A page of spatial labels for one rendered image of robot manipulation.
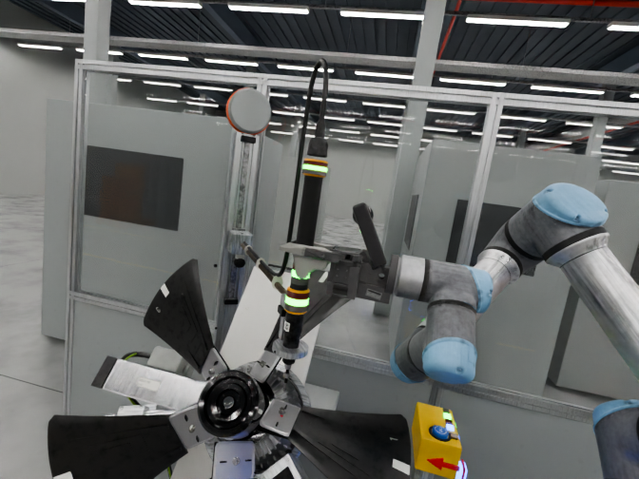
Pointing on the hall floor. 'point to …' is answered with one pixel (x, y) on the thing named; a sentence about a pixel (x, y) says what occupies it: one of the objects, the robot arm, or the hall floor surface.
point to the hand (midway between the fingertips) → (290, 243)
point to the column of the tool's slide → (224, 314)
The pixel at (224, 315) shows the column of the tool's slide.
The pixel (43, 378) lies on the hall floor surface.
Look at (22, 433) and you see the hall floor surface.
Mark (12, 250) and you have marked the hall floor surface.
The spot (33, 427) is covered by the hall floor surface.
